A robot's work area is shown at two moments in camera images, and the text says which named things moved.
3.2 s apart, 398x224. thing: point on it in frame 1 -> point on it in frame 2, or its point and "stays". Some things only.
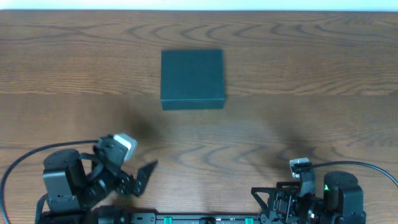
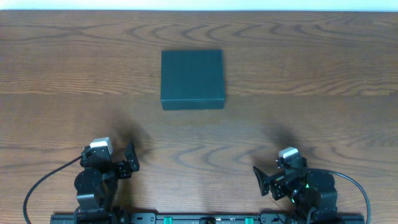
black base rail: [168, 218] stays
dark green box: [192, 79] stays
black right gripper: [274, 202] -> [275, 182]
